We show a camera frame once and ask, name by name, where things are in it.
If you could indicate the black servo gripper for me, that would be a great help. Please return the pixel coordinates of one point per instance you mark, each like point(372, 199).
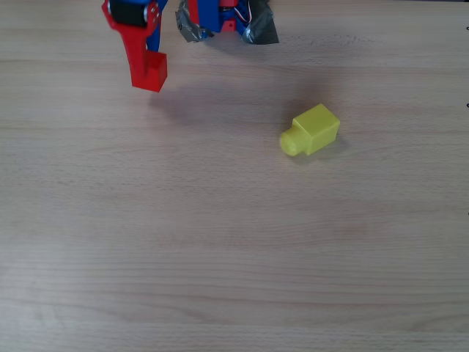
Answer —
point(129, 14)

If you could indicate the yellow block with round peg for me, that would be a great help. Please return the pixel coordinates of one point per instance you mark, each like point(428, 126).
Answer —
point(315, 130)

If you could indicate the blue and red robot arm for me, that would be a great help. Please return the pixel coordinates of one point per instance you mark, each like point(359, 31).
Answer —
point(209, 14)

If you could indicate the red cube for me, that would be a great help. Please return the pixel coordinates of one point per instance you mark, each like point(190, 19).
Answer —
point(155, 71)

